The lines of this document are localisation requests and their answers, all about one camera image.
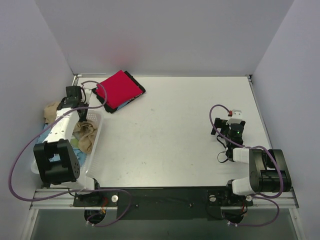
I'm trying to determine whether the beige t shirt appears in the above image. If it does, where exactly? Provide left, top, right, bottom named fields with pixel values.
left=44, top=101, right=98, bottom=154

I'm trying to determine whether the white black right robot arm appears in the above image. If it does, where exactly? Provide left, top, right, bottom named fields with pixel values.
left=211, top=118, right=292, bottom=205

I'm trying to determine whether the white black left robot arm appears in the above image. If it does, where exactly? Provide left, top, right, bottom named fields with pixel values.
left=33, top=86, right=89, bottom=185

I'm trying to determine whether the blue folded t shirt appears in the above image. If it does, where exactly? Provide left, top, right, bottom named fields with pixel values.
left=117, top=101, right=130, bottom=111

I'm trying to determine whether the light blue t shirt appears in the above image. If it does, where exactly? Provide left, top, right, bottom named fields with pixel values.
left=36, top=128, right=87, bottom=165

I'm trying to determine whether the white plastic laundry basket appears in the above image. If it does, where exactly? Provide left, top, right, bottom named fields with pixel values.
left=30, top=109, right=105, bottom=190

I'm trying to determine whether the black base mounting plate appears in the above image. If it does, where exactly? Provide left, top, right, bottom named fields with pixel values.
left=73, top=186, right=253, bottom=223

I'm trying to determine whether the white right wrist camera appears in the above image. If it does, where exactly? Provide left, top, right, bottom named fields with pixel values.
left=227, top=109, right=243, bottom=125

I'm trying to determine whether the aluminium front rail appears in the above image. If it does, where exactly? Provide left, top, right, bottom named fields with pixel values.
left=30, top=188, right=300, bottom=210

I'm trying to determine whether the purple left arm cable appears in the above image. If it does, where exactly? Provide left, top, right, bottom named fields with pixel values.
left=9, top=79, right=133, bottom=228

